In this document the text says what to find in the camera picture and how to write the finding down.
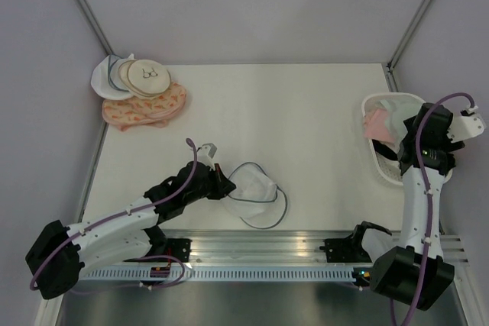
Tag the black garment in basket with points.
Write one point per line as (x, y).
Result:
(437, 154)

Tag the aluminium mounting rail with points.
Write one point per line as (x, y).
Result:
(257, 248)

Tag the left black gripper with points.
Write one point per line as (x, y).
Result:
(223, 185)

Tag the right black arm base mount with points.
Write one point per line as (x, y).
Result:
(347, 247)

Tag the pink patterned laundry bag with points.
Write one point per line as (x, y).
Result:
(156, 112)

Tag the beige bag with bra drawing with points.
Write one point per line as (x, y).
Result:
(145, 79)

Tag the pale green bra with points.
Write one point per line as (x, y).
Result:
(399, 108)

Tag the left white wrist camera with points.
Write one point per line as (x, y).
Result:
(206, 153)

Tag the white slotted cable duct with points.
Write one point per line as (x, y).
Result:
(229, 273)

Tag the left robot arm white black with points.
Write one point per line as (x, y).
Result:
(62, 254)

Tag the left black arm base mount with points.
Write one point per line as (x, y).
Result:
(179, 248)

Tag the white plastic laundry basket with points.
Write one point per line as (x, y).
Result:
(369, 104)

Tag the white mesh laundry bag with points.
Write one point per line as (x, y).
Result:
(258, 201)

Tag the white blue-trimmed mesh bag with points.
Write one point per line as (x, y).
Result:
(105, 80)

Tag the pink bra in basket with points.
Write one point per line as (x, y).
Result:
(378, 126)

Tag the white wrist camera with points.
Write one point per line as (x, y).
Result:
(469, 124)
(206, 153)

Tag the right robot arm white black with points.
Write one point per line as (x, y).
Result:
(413, 269)

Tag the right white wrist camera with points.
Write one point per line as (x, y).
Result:
(469, 124)

